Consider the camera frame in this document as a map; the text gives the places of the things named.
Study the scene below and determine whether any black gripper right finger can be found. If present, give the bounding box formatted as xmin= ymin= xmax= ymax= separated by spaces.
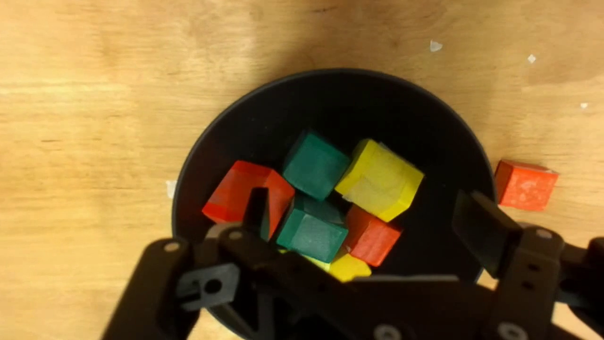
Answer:
xmin=453 ymin=192 xmax=604 ymax=340

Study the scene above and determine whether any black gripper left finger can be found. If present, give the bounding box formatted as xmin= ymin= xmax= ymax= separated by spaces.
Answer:
xmin=186 ymin=190 xmax=339 ymax=340

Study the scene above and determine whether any red cube block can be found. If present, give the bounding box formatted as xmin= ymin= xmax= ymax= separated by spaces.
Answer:
xmin=494 ymin=161 xmax=558 ymax=212

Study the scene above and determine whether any yellow block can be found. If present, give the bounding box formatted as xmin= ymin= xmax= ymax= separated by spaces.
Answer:
xmin=335 ymin=141 xmax=424 ymax=222
xmin=309 ymin=254 xmax=371 ymax=282

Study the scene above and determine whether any black bowl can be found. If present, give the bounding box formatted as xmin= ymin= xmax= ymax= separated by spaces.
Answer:
xmin=169 ymin=67 xmax=498 ymax=337

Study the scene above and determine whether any yellow block in bowl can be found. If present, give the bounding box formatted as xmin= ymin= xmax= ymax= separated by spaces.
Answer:
xmin=309 ymin=254 xmax=371 ymax=282

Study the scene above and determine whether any red block in bowl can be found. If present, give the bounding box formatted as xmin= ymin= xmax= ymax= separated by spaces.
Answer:
xmin=345 ymin=207 xmax=402 ymax=267

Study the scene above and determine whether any red arch block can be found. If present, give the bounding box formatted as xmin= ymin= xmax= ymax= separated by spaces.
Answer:
xmin=201 ymin=161 xmax=294 ymax=241

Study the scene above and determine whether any green cube block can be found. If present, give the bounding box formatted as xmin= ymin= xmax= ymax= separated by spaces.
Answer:
xmin=275 ymin=195 xmax=349 ymax=263
xmin=283 ymin=131 xmax=349 ymax=201

